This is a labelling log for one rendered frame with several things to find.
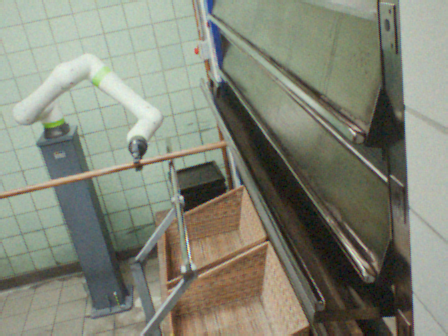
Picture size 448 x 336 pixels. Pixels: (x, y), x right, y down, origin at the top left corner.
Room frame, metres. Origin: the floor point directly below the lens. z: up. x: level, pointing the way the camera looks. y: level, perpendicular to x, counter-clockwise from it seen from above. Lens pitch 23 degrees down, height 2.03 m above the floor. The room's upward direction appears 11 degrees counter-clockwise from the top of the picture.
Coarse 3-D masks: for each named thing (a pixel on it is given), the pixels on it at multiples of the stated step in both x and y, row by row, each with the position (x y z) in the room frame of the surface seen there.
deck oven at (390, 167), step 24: (384, 0) 0.69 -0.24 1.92; (384, 24) 0.69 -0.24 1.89; (240, 48) 1.99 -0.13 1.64; (384, 48) 0.70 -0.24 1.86; (264, 72) 1.58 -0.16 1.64; (384, 72) 0.71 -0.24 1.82; (384, 96) 0.71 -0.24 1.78; (384, 120) 0.71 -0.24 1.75; (360, 144) 0.83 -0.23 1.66; (384, 144) 0.73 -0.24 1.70; (384, 168) 0.73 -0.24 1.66; (408, 216) 0.65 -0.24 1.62; (408, 240) 0.65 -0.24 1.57; (408, 264) 0.66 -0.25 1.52; (408, 288) 0.67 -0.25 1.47; (408, 312) 0.67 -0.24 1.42
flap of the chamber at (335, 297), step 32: (224, 96) 2.21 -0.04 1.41; (256, 128) 1.75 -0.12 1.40; (256, 160) 1.43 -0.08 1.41; (288, 192) 1.20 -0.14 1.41; (288, 224) 1.03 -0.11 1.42; (320, 224) 1.03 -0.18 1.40; (320, 256) 0.89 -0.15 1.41; (320, 288) 0.78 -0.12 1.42; (352, 288) 0.78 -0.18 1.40; (384, 288) 0.78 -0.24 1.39; (320, 320) 0.71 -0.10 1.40
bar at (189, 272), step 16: (176, 176) 2.00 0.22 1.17; (176, 192) 1.83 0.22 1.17; (176, 208) 1.70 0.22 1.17; (160, 224) 1.78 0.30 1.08; (144, 256) 1.76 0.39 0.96; (144, 272) 1.76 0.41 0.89; (192, 272) 1.29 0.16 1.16; (144, 288) 1.74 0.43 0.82; (176, 288) 1.30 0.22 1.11; (144, 304) 1.74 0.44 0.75; (160, 320) 1.28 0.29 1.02
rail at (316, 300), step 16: (208, 96) 2.15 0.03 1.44; (224, 128) 1.71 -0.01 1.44; (240, 160) 1.40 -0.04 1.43; (256, 176) 1.26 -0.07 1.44; (256, 192) 1.18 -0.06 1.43; (272, 208) 1.07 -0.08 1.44; (272, 224) 1.01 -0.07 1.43; (288, 240) 0.92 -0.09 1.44; (288, 256) 0.88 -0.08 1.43; (304, 272) 0.80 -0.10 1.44; (304, 288) 0.77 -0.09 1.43; (320, 304) 0.71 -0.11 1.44
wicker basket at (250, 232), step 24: (240, 192) 2.45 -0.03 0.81; (192, 216) 2.43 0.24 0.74; (216, 216) 2.44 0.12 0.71; (240, 216) 2.45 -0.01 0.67; (168, 240) 2.42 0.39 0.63; (192, 240) 2.43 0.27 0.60; (216, 240) 2.39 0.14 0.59; (240, 240) 2.34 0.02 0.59; (264, 240) 1.91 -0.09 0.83; (168, 264) 2.11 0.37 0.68; (216, 264) 2.17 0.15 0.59; (168, 288) 1.88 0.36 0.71; (216, 288) 1.90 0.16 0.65
